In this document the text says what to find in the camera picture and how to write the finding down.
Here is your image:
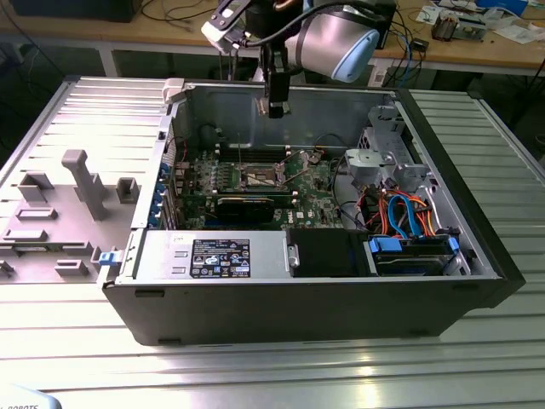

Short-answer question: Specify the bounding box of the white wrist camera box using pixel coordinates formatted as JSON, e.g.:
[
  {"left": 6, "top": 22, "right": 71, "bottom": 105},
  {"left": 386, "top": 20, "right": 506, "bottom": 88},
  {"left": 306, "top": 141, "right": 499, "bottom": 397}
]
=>
[{"left": 200, "top": 0, "right": 249, "bottom": 55}]

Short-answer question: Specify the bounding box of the white paper sheet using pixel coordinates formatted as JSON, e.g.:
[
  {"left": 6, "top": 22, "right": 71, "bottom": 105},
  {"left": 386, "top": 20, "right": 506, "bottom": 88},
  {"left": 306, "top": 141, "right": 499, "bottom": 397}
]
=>
[{"left": 489, "top": 25, "right": 542, "bottom": 43}]

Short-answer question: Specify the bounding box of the grey plastic parts rack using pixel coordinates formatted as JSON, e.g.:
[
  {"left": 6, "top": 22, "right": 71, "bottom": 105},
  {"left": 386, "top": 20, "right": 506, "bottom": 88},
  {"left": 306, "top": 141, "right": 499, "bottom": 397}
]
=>
[{"left": 0, "top": 148, "right": 142, "bottom": 285}]

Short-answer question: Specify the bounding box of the CPU socket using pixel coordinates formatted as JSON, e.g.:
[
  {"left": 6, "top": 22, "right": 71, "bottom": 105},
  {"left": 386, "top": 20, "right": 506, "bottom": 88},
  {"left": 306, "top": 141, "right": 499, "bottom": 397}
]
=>
[{"left": 236, "top": 162, "right": 295, "bottom": 189}]

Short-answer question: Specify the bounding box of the black and grey PC case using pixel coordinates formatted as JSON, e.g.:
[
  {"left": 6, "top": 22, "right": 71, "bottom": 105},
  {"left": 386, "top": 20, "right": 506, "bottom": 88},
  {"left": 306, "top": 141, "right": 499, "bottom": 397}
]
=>
[{"left": 101, "top": 78, "right": 527, "bottom": 347}]

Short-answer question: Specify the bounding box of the copper coil heatsink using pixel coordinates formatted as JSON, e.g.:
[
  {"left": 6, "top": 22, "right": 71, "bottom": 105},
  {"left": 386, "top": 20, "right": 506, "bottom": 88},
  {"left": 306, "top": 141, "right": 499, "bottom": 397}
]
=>
[{"left": 432, "top": 12, "right": 461, "bottom": 42}]

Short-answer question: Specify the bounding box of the hard disk in blue carrier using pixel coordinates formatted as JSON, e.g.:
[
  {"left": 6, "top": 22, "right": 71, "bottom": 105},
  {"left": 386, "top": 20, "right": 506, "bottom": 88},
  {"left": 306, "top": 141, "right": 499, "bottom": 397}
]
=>
[{"left": 364, "top": 236, "right": 462, "bottom": 278}]

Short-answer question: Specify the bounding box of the grey metal drive cage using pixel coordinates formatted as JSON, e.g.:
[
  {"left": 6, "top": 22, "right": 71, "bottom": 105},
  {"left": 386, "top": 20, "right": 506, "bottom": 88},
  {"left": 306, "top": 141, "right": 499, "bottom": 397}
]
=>
[{"left": 343, "top": 104, "right": 432, "bottom": 191}]

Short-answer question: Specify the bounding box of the pale grey case latch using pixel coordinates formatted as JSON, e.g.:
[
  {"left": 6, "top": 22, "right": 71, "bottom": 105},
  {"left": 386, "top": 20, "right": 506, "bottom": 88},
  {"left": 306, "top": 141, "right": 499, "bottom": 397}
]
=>
[{"left": 163, "top": 78, "right": 187, "bottom": 104}]

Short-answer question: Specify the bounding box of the black desktop box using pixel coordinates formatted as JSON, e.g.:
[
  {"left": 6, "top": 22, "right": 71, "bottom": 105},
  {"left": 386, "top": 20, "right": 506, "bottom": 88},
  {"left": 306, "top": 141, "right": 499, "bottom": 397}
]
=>
[{"left": 377, "top": 0, "right": 399, "bottom": 49}]

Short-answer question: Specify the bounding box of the green motherboard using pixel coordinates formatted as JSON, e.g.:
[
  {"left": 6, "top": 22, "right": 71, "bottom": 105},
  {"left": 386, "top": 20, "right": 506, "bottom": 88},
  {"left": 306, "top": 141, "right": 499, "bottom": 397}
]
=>
[{"left": 169, "top": 147, "right": 370, "bottom": 234}]

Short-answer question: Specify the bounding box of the thick black cable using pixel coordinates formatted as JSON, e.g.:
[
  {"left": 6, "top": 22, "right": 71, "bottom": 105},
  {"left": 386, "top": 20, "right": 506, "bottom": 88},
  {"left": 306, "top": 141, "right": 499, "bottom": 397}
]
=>
[{"left": 330, "top": 155, "right": 370, "bottom": 233}]

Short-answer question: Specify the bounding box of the orange wire bundle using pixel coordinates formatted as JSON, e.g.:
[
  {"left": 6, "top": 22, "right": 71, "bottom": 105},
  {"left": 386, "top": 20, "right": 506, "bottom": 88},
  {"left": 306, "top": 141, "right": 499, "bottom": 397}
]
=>
[
  {"left": 415, "top": 199, "right": 442, "bottom": 239},
  {"left": 360, "top": 191, "right": 389, "bottom": 234}
]

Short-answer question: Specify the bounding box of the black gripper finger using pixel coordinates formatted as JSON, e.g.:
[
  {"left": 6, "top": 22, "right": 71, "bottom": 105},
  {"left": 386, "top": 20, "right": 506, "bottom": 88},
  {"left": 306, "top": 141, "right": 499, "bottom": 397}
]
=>
[{"left": 260, "top": 43, "right": 293, "bottom": 119}]

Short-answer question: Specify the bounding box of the metal socket cover frame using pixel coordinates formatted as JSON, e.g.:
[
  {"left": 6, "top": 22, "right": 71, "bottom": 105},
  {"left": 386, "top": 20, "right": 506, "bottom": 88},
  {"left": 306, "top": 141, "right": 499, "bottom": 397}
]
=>
[{"left": 275, "top": 149, "right": 311, "bottom": 187}]

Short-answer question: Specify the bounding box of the blue cardboard box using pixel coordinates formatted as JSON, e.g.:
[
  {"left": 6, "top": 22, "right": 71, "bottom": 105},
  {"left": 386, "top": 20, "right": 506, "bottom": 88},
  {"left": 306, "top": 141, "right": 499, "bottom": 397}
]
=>
[{"left": 474, "top": 0, "right": 529, "bottom": 14}]

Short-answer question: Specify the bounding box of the grey power supply unit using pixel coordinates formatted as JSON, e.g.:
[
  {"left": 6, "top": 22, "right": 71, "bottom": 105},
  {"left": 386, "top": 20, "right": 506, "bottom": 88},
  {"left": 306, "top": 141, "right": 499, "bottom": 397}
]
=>
[{"left": 135, "top": 229, "right": 291, "bottom": 283}]

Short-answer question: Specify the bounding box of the black computer tower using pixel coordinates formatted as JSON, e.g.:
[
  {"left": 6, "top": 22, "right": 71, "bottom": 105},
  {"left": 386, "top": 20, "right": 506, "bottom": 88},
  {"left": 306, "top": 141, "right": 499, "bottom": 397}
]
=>
[{"left": 8, "top": 0, "right": 138, "bottom": 23}]

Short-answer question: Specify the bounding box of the wooden workbench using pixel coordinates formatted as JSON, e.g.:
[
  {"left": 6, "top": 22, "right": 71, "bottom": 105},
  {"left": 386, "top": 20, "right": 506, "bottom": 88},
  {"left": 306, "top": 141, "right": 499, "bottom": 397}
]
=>
[{"left": 0, "top": 0, "right": 545, "bottom": 80}]

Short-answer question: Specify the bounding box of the pale blue teach pendant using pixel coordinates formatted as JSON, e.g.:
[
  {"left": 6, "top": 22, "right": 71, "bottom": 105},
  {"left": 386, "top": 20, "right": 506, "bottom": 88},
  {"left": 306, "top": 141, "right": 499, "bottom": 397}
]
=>
[{"left": 0, "top": 383, "right": 64, "bottom": 409}]

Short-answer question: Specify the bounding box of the black graphics card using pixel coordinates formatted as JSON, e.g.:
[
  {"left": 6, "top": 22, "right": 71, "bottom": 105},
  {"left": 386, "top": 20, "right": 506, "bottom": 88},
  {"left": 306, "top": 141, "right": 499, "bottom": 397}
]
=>
[{"left": 181, "top": 192, "right": 300, "bottom": 225}]

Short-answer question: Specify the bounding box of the grey metal device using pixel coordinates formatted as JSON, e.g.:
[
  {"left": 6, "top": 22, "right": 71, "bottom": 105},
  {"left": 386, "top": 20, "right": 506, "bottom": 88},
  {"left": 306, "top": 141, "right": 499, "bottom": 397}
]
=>
[{"left": 457, "top": 16, "right": 489, "bottom": 42}]

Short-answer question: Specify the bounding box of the blue flat data cable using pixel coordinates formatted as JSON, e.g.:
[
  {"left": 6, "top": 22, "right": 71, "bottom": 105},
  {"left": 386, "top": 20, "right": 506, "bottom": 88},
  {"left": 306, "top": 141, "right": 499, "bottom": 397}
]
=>
[{"left": 387, "top": 193, "right": 417, "bottom": 239}]

